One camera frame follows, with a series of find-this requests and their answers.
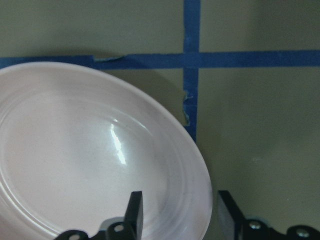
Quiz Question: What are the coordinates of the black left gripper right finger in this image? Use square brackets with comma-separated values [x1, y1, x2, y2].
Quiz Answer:
[217, 190, 244, 240]

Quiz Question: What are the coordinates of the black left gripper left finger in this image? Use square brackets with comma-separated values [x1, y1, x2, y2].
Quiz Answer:
[124, 191, 144, 240]

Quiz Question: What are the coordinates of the pink plate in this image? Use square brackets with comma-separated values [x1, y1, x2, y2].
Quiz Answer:
[0, 62, 213, 240]

